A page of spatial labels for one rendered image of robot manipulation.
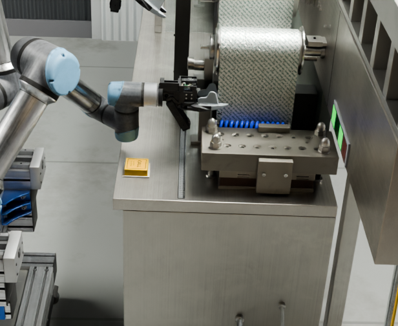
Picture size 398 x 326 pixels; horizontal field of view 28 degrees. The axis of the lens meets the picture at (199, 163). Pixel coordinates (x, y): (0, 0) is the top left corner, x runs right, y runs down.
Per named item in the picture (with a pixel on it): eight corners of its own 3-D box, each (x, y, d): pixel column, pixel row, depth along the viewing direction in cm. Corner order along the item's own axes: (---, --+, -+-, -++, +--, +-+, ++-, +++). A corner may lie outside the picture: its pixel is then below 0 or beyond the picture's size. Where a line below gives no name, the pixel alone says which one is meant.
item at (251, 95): (216, 122, 253) (219, 68, 243) (291, 125, 253) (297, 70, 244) (216, 123, 252) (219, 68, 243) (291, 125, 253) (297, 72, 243)
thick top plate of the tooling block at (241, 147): (200, 143, 252) (201, 126, 248) (329, 147, 252) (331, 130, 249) (201, 170, 238) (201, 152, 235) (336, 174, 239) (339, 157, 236)
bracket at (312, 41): (305, 39, 247) (306, 33, 246) (324, 41, 247) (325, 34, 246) (307, 46, 243) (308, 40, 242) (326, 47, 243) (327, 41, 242)
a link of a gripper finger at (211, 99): (227, 95, 242) (197, 91, 243) (227, 112, 245) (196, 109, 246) (229, 90, 244) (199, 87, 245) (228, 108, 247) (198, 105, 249)
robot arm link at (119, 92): (109, 101, 253) (108, 76, 248) (145, 102, 253) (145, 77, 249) (106, 112, 246) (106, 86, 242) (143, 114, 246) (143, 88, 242)
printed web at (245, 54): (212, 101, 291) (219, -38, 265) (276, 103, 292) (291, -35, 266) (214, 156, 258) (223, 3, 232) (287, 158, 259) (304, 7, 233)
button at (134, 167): (126, 163, 252) (126, 157, 251) (148, 165, 253) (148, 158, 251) (124, 176, 246) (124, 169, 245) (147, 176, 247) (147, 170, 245)
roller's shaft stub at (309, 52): (300, 54, 249) (301, 41, 247) (322, 55, 250) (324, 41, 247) (301, 59, 246) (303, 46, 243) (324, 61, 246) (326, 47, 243)
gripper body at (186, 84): (198, 86, 242) (158, 85, 241) (197, 112, 246) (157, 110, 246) (198, 76, 248) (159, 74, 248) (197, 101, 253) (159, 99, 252)
